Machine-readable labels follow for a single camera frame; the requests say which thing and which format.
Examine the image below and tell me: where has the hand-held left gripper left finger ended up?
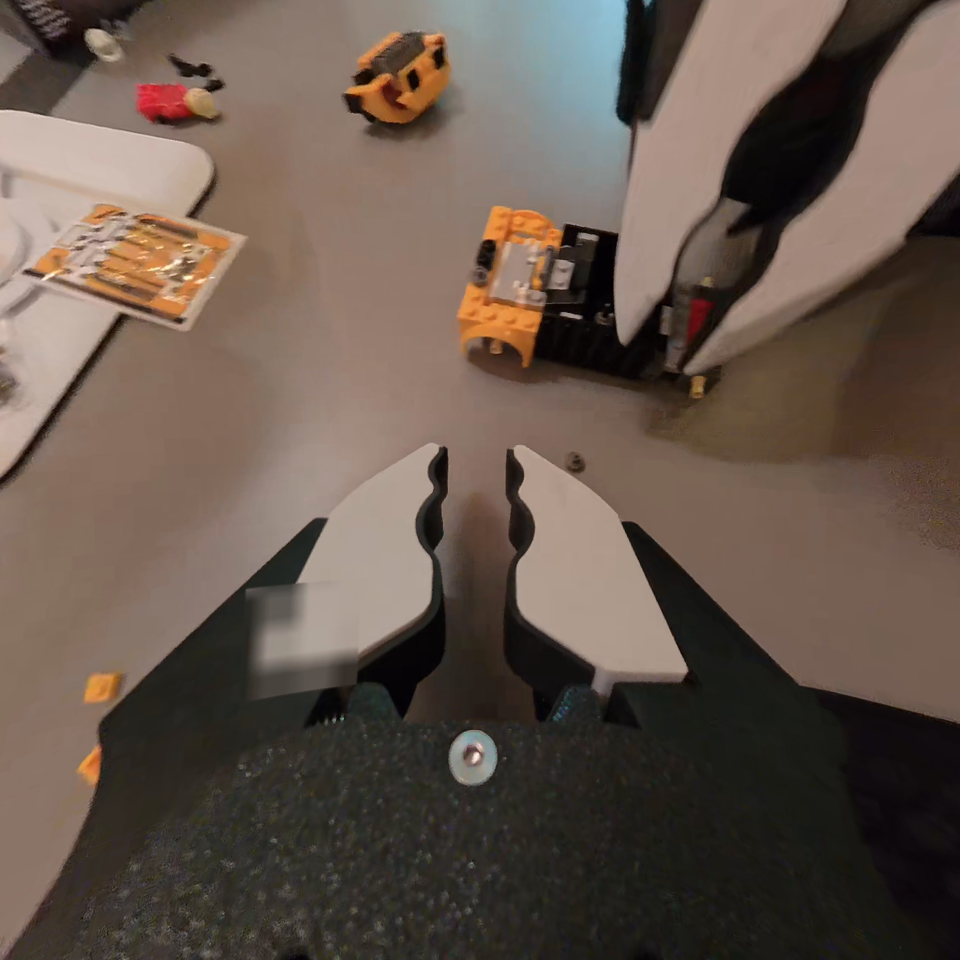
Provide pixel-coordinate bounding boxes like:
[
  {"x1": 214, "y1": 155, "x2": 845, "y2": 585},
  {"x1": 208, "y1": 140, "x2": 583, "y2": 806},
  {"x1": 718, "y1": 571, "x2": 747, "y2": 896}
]
[{"x1": 298, "y1": 442, "x2": 450, "y2": 720}]

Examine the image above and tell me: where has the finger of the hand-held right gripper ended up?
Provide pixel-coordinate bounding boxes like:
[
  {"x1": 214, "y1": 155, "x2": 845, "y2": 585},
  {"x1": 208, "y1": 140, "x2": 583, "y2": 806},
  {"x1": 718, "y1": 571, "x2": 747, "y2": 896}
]
[
  {"x1": 613, "y1": 0, "x2": 850, "y2": 348},
  {"x1": 682, "y1": 0, "x2": 960, "y2": 376}
]

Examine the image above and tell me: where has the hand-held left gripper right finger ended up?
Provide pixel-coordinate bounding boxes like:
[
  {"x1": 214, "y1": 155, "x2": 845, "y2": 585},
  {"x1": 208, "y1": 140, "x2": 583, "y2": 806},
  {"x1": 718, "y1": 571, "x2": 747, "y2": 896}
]
[{"x1": 504, "y1": 444, "x2": 690, "y2": 720}]

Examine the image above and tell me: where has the black orange lego car chassis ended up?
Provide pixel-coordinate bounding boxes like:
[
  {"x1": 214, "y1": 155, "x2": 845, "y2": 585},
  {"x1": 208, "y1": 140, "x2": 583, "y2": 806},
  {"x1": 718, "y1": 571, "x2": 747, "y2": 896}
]
[{"x1": 457, "y1": 206, "x2": 725, "y2": 399}]

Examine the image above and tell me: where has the orange lego car rear section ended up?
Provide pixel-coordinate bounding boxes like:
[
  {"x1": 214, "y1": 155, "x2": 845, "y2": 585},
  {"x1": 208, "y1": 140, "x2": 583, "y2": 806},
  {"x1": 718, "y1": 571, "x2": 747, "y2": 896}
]
[{"x1": 343, "y1": 31, "x2": 453, "y2": 126}]

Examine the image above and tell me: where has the red lego piece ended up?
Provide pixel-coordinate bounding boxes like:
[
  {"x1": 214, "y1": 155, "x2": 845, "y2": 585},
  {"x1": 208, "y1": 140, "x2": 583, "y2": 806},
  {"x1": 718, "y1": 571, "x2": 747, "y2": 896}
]
[{"x1": 135, "y1": 82, "x2": 192, "y2": 125}]

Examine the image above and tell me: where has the lego set box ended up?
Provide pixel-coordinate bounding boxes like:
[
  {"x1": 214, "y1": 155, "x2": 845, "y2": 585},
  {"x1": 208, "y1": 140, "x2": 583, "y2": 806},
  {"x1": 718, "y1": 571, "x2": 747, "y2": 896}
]
[{"x1": 0, "y1": 0, "x2": 129, "y2": 57}]

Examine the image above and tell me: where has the orange sticker sheet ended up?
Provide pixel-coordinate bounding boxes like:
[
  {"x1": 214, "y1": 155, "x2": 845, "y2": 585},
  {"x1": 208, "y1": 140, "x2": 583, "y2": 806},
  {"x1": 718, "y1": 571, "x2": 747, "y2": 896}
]
[{"x1": 22, "y1": 202, "x2": 249, "y2": 333}]

